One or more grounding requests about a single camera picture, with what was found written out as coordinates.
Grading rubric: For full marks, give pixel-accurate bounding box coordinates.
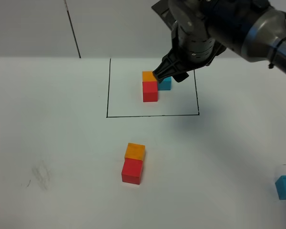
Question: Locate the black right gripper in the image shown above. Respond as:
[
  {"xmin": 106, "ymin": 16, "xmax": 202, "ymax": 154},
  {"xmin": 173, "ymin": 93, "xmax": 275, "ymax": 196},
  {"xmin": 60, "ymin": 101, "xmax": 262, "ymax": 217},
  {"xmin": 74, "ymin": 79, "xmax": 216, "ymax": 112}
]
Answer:
[{"xmin": 153, "ymin": 22, "xmax": 226, "ymax": 83}]

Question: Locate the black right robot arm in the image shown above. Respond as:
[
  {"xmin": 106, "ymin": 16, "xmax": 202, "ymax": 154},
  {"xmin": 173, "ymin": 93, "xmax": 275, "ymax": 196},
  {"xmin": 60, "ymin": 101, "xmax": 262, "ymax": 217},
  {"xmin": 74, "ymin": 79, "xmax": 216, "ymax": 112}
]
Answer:
[{"xmin": 152, "ymin": 0, "xmax": 286, "ymax": 82}]

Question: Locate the template blue block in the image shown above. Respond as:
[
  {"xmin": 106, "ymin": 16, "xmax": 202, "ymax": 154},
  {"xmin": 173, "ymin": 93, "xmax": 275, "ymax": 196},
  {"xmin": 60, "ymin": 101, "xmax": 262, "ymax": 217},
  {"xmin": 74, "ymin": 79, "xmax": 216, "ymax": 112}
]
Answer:
[{"xmin": 157, "ymin": 77, "xmax": 172, "ymax": 91}]

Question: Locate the template orange block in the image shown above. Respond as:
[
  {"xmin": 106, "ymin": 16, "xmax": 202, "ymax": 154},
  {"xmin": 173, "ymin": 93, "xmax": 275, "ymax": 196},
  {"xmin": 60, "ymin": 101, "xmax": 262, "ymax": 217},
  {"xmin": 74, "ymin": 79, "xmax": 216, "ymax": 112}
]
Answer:
[{"xmin": 142, "ymin": 71, "xmax": 157, "ymax": 82}]

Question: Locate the template red block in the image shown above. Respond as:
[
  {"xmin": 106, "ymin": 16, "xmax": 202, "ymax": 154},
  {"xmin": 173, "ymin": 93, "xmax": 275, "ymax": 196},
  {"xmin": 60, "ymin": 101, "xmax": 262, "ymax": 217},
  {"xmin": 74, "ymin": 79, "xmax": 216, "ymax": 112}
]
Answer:
[{"xmin": 143, "ymin": 81, "xmax": 158, "ymax": 102}]

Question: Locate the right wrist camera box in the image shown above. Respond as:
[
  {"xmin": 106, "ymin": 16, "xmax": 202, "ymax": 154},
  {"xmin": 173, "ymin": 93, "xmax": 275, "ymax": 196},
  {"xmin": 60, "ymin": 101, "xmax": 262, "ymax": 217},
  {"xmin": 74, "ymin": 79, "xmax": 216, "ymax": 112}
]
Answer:
[{"xmin": 152, "ymin": 0, "xmax": 176, "ymax": 30}]

